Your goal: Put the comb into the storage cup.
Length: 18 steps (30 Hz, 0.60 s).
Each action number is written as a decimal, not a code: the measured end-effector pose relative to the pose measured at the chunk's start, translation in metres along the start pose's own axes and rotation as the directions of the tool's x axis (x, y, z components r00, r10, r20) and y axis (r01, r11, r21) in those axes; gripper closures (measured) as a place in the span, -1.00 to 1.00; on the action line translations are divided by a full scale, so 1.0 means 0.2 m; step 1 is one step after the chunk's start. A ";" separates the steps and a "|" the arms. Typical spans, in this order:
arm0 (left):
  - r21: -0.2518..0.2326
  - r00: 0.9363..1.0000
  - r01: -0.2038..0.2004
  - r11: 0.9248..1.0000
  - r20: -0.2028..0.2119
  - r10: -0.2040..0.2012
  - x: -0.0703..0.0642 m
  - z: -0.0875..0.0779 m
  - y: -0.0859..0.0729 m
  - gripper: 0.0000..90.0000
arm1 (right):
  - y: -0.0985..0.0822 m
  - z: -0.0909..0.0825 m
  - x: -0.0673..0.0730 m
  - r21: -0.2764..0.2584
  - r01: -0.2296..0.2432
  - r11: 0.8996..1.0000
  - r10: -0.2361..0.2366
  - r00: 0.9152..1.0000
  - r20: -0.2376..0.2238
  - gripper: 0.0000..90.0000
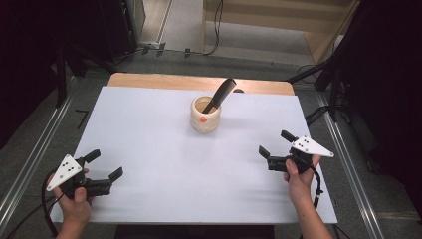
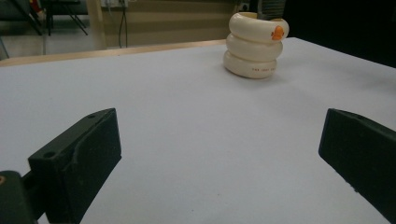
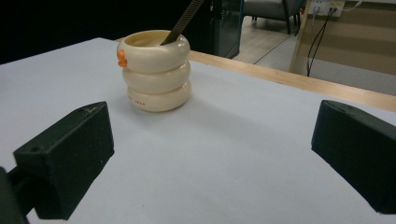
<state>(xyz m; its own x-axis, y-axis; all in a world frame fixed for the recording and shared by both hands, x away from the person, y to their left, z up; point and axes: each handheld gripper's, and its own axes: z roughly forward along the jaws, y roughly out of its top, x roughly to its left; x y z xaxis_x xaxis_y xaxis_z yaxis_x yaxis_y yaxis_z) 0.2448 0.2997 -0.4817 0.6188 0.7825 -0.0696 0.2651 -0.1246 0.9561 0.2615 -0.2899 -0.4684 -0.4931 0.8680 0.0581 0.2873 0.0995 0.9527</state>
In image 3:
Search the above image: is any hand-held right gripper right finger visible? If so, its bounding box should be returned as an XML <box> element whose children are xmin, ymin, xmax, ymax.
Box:
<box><xmin>310</xmin><ymin>99</ymin><xmax>396</xmax><ymax>216</ymax></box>

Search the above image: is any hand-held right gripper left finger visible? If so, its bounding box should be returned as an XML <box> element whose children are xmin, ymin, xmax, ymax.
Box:
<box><xmin>13</xmin><ymin>101</ymin><xmax>116</xmax><ymax>221</ymax></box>

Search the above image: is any cream ringed cup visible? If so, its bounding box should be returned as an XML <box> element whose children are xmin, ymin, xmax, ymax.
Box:
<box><xmin>117</xmin><ymin>29</ymin><xmax>191</xmax><ymax>113</ymax></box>

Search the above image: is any black comb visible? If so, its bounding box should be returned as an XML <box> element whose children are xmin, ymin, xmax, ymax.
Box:
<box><xmin>160</xmin><ymin>0</ymin><xmax>205</xmax><ymax>47</ymax></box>

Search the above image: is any wooden step platform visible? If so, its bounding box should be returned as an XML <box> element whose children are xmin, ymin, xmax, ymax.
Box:
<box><xmin>289</xmin><ymin>0</ymin><xmax>396</xmax><ymax>77</ymax></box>

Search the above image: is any white board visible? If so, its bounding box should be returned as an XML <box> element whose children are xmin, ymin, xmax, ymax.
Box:
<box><xmin>0</xmin><ymin>36</ymin><xmax>396</xmax><ymax>224</ymax></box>

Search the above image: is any grey chair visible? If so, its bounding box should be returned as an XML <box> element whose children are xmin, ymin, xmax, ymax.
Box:
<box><xmin>243</xmin><ymin>0</ymin><xmax>308</xmax><ymax>35</ymax></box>

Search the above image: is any dark glass cabinet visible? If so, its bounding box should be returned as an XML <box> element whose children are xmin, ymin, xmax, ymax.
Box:
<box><xmin>211</xmin><ymin>0</ymin><xmax>245</xmax><ymax>60</ymax></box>

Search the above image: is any black hanging cable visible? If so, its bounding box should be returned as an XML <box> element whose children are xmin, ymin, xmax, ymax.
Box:
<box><xmin>305</xmin><ymin>7</ymin><xmax>335</xmax><ymax>78</ymax></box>

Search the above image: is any white cable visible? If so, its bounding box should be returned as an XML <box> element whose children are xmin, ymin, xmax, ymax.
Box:
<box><xmin>341</xmin><ymin>0</ymin><xmax>365</xmax><ymax>13</ymax></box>

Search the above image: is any white wall socket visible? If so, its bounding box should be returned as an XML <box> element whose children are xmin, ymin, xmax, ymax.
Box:
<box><xmin>310</xmin><ymin>0</ymin><xmax>347</xmax><ymax>18</ymax></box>

